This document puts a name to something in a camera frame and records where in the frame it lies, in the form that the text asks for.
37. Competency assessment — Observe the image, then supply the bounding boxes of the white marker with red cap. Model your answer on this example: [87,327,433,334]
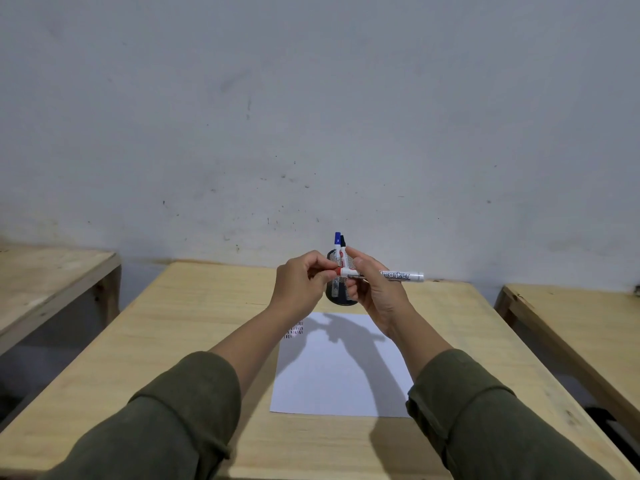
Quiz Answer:
[335,267,425,283]

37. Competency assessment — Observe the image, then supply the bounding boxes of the person's right forearm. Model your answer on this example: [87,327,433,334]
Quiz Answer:
[384,315,617,480]

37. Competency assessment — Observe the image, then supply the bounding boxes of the light wooden side table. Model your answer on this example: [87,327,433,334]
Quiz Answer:
[0,243,122,356]
[493,283,640,444]

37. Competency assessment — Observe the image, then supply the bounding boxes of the person's left hand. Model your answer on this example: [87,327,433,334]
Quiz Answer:
[268,250,342,321]

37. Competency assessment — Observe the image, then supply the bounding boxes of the white paper sheet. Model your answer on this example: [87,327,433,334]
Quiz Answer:
[269,312,415,419]

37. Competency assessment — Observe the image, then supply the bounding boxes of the black object on floor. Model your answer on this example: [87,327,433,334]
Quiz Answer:
[584,406,640,458]

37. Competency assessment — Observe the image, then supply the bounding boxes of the person's left forearm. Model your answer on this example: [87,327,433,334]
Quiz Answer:
[40,302,302,480]

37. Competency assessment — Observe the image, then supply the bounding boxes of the black mesh pen holder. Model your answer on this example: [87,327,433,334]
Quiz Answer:
[325,249,361,308]

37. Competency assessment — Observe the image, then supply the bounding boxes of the person's right hand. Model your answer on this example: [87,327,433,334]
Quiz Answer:
[343,246,417,339]

